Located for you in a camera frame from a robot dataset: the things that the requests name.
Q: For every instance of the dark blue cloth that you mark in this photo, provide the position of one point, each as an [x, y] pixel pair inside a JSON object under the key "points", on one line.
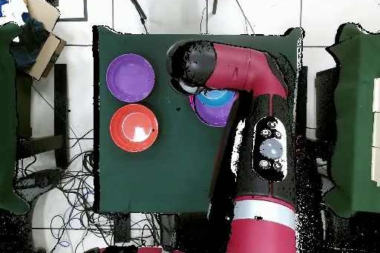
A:
{"points": [[29, 45]]}

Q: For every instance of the dark floor frame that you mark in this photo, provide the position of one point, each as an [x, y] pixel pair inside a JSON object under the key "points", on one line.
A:
{"points": [[85, 3]]}

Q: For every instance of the blue bowl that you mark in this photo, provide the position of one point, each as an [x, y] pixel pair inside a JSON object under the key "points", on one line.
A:
{"points": [[216, 98]]}

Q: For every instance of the black tripod leg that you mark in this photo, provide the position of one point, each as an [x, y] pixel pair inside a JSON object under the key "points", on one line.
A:
{"points": [[215, 0], [137, 5]]}

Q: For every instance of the black bench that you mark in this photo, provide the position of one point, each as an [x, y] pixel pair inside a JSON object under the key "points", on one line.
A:
{"points": [[61, 101]]}

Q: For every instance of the stack of white boxes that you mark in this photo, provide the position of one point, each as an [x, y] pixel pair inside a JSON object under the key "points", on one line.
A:
{"points": [[377, 131]]}

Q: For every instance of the black power adapter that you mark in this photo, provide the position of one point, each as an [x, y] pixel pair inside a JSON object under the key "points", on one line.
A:
{"points": [[122, 229]]}

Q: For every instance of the black side stand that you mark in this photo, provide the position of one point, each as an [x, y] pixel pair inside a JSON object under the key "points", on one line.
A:
{"points": [[325, 101]]}

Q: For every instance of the dark green tablecloth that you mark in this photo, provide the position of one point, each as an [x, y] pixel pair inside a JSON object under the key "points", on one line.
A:
{"points": [[166, 170]]}

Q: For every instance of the cardboard box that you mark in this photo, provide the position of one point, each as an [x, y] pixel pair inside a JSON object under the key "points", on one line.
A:
{"points": [[50, 51]]}

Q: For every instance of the green covered side table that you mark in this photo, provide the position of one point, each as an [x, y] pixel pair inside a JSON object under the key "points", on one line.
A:
{"points": [[6, 116], [353, 116]]}

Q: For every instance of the black pedestal leg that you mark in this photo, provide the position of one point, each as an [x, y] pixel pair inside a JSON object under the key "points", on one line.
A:
{"points": [[38, 180]]}

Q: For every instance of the purple bowl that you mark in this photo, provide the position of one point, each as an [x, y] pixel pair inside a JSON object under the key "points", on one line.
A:
{"points": [[130, 78], [213, 115]]}

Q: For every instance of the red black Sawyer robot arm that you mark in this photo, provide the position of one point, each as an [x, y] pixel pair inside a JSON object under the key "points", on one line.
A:
{"points": [[237, 69]]}

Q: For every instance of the large orange bowl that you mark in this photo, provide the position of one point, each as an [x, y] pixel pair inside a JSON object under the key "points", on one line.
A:
{"points": [[133, 128]]}

